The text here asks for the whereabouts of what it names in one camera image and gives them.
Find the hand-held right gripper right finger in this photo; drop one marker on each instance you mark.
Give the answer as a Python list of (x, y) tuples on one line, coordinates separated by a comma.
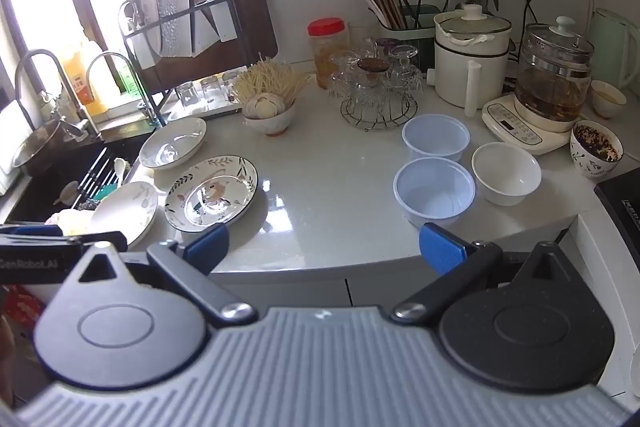
[(440, 249)]

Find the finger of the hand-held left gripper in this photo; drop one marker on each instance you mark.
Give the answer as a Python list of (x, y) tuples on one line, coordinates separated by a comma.
[(30, 230), (100, 241)]

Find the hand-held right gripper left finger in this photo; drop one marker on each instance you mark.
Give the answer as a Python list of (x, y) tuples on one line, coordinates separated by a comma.
[(207, 248)]

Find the dark-rimmed leaf pattern plate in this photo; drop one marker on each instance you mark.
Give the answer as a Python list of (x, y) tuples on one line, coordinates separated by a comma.
[(210, 194)]

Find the translucent plastic bowl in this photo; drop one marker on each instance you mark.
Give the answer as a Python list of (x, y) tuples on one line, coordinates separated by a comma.
[(432, 194), (435, 138)]

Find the white ceramic bowl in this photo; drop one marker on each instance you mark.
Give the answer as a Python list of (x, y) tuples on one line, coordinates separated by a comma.
[(505, 173)]

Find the white deep plate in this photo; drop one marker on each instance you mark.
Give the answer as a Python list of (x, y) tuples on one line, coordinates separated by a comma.
[(172, 143)]

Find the yellow dish cloth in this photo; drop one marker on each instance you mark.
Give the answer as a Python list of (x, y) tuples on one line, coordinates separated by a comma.
[(72, 222)]

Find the black kitchen sink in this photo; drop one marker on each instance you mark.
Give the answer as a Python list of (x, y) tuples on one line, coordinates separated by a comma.
[(42, 193)]

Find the red plastic bag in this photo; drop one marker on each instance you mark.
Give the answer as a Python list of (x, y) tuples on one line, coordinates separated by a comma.
[(20, 307)]

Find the roll-up sink drain rack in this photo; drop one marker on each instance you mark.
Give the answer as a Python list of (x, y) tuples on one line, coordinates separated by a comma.
[(92, 177)]

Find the white plastic spoon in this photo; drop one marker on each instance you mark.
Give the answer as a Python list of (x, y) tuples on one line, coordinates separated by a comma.
[(119, 167)]

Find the stainless steel basin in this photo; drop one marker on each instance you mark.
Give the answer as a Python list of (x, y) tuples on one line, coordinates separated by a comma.
[(35, 152)]

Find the white drip tray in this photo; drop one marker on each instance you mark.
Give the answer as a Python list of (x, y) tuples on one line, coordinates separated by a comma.
[(215, 111)]

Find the small white garlic bowl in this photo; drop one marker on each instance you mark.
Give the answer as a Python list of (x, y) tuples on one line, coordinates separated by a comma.
[(272, 122)]

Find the cream kettle heating base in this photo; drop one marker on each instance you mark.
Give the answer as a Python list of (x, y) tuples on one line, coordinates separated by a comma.
[(520, 129)]

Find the tall steel faucet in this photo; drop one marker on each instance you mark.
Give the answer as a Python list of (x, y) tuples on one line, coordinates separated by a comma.
[(70, 89)]

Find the slim gooseneck faucet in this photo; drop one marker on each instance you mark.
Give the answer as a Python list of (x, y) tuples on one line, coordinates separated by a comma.
[(142, 99)]

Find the black dish rack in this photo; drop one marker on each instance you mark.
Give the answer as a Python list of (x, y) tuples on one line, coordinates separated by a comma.
[(160, 104)]

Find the garlic bulb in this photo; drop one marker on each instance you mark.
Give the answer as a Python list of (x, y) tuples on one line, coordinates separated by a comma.
[(262, 105)]

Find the clear drinking glass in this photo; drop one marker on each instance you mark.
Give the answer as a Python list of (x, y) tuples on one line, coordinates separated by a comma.
[(185, 96), (229, 83), (210, 89)]

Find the orange detergent bottle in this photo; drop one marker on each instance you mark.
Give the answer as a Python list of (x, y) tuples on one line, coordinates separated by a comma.
[(77, 74)]

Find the green dish soap bottle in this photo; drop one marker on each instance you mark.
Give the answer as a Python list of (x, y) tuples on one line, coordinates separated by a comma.
[(127, 79)]

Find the cluster of glass cups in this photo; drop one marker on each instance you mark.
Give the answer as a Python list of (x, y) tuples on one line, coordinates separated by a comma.
[(372, 79)]

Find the leaf-print bowl of dark spices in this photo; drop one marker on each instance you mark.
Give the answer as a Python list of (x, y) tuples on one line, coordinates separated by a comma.
[(595, 152)]

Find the black induction cooktop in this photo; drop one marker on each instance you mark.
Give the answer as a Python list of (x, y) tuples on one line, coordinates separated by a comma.
[(622, 199)]

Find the white electric cooking pot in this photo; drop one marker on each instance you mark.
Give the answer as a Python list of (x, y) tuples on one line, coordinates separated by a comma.
[(465, 57)]

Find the glass health kettle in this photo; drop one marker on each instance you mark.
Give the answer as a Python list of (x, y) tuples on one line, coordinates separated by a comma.
[(550, 74)]

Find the green chopstick holder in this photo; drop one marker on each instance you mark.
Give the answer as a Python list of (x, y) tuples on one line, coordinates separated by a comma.
[(415, 34)]

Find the plain steel cleaver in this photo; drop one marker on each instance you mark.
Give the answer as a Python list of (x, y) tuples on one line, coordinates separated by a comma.
[(202, 27)]

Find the small cream bowl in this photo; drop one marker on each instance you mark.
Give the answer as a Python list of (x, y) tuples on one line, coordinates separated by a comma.
[(607, 101)]

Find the red-lid plastic jar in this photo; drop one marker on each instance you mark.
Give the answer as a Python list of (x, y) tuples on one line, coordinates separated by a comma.
[(327, 52)]

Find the patterned steel cleaver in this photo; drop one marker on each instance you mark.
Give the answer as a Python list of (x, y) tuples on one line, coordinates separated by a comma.
[(172, 19)]

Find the dark wooden cutting board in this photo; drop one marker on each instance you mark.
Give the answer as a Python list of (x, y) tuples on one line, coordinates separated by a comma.
[(250, 12)]

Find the black chopsticks bundle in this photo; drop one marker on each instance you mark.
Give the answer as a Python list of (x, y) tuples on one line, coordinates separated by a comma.
[(419, 2)]

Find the mint green electric kettle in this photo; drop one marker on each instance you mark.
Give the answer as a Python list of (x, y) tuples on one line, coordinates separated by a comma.
[(615, 49)]

